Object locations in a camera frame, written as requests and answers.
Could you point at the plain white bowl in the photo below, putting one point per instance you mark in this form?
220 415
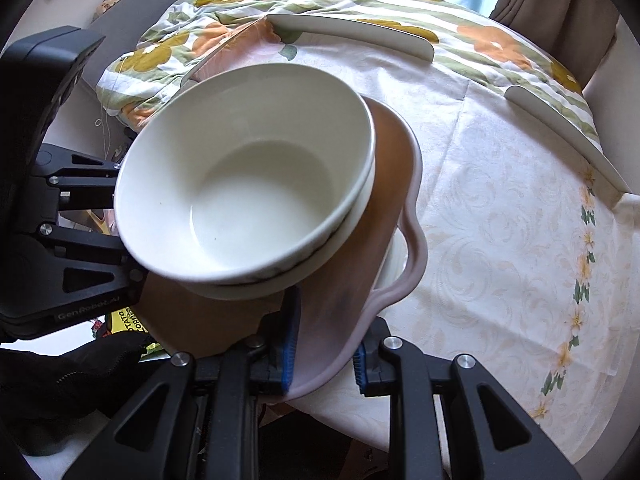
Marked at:
250 200

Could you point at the large white plate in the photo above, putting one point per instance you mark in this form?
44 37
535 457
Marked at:
395 262

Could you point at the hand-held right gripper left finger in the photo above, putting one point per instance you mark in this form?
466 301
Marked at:
291 350

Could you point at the white chair back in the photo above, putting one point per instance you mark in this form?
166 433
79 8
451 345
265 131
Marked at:
350 32

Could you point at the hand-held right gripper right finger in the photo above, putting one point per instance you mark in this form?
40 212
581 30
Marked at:
360 367

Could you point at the pink baking dish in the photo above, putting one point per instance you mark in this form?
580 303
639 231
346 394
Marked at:
325 325

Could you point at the cream patterned tablecloth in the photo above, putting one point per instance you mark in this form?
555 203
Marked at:
500 210

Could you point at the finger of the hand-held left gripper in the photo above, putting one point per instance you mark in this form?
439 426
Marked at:
85 185
90 252

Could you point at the yellow bag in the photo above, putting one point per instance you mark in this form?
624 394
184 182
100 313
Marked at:
125 320

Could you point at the person's left hand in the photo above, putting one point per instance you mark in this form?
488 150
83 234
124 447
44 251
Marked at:
60 390

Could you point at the small tan toy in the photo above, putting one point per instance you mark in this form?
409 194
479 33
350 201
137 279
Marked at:
111 1

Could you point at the floral blanket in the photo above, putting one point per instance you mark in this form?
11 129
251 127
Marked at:
350 5

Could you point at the grey sofa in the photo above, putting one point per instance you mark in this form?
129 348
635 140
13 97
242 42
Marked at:
135 15

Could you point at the white flat dish edge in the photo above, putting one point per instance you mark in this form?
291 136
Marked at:
565 130

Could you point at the brown curtain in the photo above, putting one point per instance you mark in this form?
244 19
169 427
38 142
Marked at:
550 10

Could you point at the cream bowl with dark rim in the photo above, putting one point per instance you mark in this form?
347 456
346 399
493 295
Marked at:
280 287

